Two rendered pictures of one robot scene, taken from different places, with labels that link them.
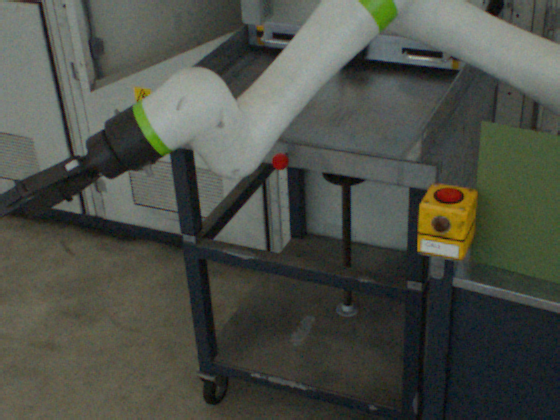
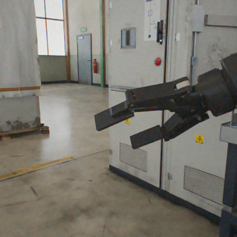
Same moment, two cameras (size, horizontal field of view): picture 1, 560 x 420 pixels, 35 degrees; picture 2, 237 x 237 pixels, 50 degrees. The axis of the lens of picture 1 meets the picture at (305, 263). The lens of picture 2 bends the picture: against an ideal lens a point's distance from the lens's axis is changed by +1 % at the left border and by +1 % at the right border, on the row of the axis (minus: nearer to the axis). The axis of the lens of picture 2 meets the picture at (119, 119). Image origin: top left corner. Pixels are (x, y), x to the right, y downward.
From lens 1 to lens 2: 106 cm
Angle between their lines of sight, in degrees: 31
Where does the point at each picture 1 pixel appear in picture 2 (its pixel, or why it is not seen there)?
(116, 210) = (174, 189)
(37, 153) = (147, 158)
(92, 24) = (192, 79)
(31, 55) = (155, 117)
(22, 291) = (126, 214)
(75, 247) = (153, 201)
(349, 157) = not seen: outside the picture
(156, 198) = (194, 188)
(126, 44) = not seen: hidden behind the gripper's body
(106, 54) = not seen: hidden behind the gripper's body
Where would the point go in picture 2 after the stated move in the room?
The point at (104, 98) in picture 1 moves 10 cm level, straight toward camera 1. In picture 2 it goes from (181, 138) to (181, 142)
